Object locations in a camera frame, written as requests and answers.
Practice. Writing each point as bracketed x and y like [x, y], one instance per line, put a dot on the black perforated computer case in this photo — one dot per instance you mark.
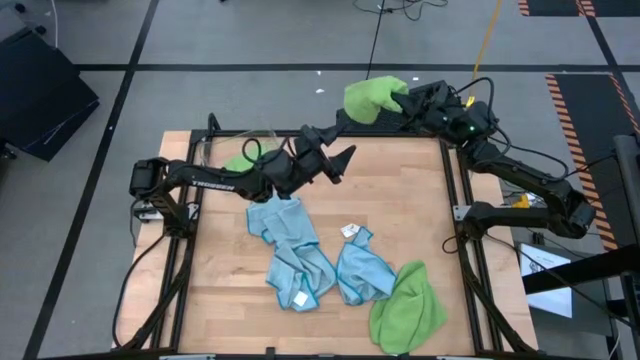
[350, 127]

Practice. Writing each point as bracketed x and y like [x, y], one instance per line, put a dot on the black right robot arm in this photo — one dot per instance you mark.
[525, 175]

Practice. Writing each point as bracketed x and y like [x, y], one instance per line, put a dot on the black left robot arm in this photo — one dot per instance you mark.
[215, 182]

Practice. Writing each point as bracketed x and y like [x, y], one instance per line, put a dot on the black mat with orange stripes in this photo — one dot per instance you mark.
[585, 125]
[550, 6]

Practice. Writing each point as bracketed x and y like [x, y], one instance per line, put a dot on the silver right base bracket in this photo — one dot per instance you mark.
[460, 212]

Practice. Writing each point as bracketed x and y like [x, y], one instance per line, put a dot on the green microfiber towel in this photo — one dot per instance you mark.
[407, 315]
[240, 164]
[370, 97]

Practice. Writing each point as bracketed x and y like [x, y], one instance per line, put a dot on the large black equipment case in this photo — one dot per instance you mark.
[40, 95]

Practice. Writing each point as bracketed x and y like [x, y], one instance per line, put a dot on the clear plastic bin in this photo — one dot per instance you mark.
[225, 142]

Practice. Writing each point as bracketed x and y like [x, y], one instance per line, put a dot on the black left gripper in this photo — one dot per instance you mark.
[312, 160]

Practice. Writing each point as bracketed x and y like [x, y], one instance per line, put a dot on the silver base bracket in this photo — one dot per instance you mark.
[460, 212]
[150, 214]

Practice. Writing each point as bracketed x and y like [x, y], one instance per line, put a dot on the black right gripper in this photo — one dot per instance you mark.
[440, 112]

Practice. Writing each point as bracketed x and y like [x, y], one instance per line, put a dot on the black metal table frame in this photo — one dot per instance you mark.
[390, 133]

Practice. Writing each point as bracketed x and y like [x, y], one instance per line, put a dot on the black metal stand beam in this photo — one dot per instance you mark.
[580, 270]

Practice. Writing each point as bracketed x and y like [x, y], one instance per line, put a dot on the blue microfiber towel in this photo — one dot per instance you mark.
[362, 272]
[285, 220]
[300, 272]

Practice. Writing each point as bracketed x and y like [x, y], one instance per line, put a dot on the yellow plug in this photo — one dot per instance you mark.
[522, 202]

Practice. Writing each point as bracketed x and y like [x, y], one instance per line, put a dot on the silver left base bracket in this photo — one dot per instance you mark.
[150, 214]

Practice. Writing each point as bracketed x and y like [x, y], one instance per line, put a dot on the white printed paper sheet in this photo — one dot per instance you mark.
[547, 300]

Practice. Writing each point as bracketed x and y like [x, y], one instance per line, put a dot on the black power adapter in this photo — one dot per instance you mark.
[538, 238]

